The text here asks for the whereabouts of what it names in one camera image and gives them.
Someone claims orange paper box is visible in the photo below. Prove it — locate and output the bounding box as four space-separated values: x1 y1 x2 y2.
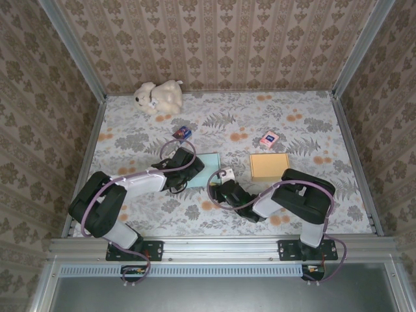
249 153 290 182

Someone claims aluminium corner post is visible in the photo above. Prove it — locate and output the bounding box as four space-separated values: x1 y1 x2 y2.
37 0 107 103
331 0 397 98

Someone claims grey metal sheet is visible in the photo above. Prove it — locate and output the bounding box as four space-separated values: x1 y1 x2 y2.
29 259 407 312

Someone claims pink tissue pack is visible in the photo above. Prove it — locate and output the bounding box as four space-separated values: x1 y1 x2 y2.
259 131 280 148

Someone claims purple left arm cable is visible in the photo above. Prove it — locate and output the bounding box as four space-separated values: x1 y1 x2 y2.
79 140 196 287

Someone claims light blue paper box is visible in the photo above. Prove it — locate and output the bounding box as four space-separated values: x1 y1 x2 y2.
187 152 222 189

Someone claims aluminium side rail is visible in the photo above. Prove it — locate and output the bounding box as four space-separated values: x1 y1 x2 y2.
60 97 107 238
331 92 385 237

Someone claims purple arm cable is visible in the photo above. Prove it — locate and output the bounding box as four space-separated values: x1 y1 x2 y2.
79 140 196 287
206 170 346 287

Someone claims white plush dog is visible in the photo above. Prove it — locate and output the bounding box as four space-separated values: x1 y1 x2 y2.
133 80 183 115

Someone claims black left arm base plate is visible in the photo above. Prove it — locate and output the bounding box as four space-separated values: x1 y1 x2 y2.
105 239 164 262

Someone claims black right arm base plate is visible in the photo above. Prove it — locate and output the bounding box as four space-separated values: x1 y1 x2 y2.
278 239 339 262

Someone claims blue printed tissue pack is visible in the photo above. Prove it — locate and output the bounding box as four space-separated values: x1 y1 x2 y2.
172 125 192 145

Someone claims grey slotted cable duct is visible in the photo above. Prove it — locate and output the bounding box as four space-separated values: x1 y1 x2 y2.
60 263 304 278

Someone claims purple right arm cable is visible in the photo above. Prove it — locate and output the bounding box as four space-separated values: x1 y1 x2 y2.
206 170 346 287

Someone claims aluminium frame rail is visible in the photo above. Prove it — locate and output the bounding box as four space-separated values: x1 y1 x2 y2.
47 237 400 261

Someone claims black electronics board with wires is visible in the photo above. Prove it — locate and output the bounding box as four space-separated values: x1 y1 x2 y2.
120 265 151 282
301 263 326 281

